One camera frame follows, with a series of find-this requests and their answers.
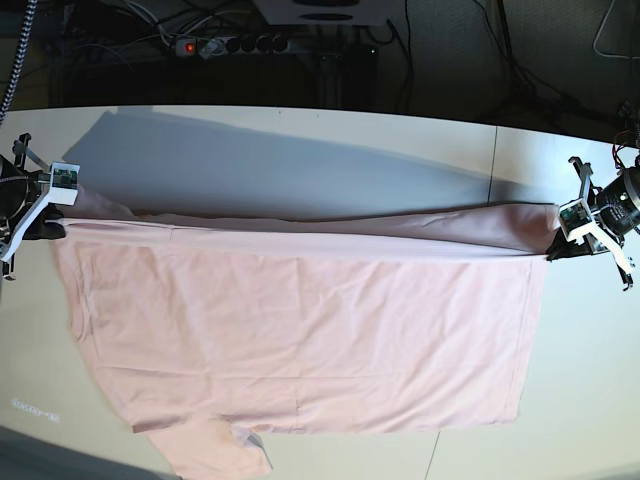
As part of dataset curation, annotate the white cable loop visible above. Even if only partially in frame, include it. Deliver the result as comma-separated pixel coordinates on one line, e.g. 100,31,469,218
593,0,640,64

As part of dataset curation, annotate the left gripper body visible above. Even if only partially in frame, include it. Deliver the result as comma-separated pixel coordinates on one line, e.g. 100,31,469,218
569,157,638,291

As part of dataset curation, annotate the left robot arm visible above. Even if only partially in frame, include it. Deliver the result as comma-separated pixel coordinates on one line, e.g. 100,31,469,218
546,156,639,291

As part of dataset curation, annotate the pink T-shirt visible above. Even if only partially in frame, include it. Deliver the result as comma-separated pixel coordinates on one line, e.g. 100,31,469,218
54,203,556,479

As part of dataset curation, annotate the white box under table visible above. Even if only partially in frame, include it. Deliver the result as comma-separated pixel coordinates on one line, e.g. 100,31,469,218
254,0,397,26

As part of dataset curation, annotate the white power strip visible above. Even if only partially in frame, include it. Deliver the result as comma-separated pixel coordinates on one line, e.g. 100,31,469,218
173,34,293,60

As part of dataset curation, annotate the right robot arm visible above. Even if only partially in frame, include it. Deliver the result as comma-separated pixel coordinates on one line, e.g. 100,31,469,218
1,133,66,248

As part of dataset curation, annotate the black box under table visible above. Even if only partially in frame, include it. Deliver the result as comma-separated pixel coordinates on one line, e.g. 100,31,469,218
318,44,378,111

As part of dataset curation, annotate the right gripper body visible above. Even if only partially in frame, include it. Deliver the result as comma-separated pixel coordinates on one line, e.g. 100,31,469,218
0,132,56,281

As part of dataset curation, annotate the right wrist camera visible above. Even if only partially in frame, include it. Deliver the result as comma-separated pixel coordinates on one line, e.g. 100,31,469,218
48,162,80,206

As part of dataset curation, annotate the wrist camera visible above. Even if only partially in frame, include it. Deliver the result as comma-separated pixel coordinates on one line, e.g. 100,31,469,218
558,198,595,242
48,162,80,206

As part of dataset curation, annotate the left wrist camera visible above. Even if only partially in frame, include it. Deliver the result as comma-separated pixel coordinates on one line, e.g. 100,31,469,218
558,198,595,242

